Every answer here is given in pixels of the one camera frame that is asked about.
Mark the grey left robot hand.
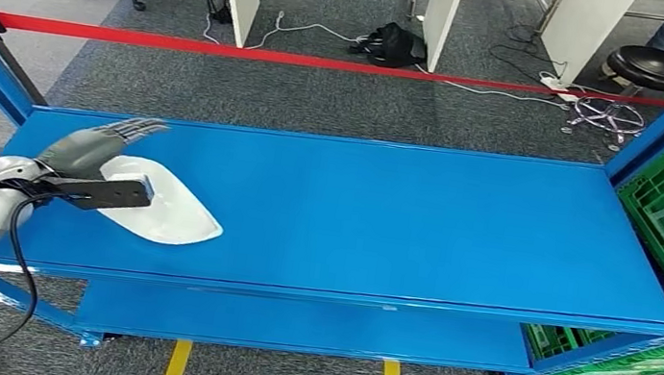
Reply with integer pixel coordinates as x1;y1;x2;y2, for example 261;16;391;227
33;103;172;190

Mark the white curved plastic part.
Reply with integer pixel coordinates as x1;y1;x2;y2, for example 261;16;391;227
91;153;233;253

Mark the blue metal shelf rack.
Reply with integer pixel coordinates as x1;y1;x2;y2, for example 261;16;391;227
0;0;664;375

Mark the black router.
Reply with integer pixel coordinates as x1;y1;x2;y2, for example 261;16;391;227
199;0;235;26

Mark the red barrier belt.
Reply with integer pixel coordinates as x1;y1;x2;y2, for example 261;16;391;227
0;10;664;116

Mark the black bag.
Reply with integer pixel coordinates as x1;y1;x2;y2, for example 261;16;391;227
346;15;431;74

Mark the white power strip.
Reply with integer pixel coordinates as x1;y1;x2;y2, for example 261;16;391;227
535;72;582;105

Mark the black round stool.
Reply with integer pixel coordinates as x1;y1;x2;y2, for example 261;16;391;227
558;37;664;160

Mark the black left camera bracket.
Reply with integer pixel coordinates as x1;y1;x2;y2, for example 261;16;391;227
37;161;158;219

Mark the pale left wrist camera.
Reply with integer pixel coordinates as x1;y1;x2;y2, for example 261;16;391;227
137;174;158;201

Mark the white cable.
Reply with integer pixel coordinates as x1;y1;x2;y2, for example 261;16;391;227
412;62;569;109
200;0;381;66

